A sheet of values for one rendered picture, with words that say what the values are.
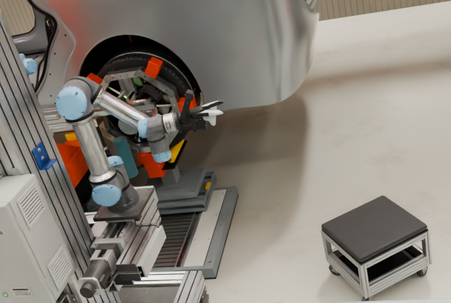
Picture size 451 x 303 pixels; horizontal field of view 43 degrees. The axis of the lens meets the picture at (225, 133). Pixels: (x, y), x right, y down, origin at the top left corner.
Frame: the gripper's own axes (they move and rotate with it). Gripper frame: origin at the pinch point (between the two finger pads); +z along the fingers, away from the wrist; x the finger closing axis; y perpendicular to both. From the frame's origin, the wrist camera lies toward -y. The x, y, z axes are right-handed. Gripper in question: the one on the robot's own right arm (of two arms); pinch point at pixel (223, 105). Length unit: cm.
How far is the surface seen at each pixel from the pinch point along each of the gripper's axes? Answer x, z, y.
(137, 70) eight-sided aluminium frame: -104, -50, -2
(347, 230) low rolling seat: -33, 43, 86
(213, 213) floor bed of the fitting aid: -114, -31, 101
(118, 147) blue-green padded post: -102, -74, 40
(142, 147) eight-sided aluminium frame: -114, -63, 47
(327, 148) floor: -181, 55, 100
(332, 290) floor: -36, 30, 120
